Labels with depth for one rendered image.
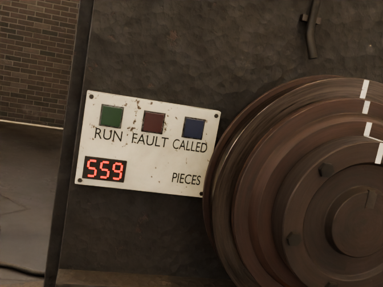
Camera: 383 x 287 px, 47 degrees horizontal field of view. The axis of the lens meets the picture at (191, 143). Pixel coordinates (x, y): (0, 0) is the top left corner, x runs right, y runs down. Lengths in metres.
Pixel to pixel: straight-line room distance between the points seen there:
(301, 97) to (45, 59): 6.20
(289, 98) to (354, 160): 0.15
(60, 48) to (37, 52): 0.34
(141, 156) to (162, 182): 0.07
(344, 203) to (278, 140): 0.15
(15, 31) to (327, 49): 6.17
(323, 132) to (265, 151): 0.10
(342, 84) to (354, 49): 0.20
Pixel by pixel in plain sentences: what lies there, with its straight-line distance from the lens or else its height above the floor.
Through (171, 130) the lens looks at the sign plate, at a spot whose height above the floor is 1.19.
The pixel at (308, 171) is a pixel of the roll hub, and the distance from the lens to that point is 0.71.
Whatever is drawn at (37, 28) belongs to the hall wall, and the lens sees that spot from 6.85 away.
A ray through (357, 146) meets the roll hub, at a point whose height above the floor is 1.24.
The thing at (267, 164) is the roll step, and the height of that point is 1.18.
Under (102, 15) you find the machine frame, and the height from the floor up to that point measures 1.38.
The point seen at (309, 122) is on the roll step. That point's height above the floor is 1.26.
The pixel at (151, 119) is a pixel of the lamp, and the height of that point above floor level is 1.21.
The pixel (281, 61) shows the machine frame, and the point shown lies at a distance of 0.92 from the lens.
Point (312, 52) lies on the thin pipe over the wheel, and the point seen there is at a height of 1.39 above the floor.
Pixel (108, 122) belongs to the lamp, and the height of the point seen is 1.19.
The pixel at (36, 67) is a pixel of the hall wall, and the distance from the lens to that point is 6.86.
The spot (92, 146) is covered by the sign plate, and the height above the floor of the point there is 1.14.
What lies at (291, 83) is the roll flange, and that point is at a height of 1.32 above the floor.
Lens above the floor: 1.32
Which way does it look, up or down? 10 degrees down
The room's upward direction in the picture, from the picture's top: 10 degrees clockwise
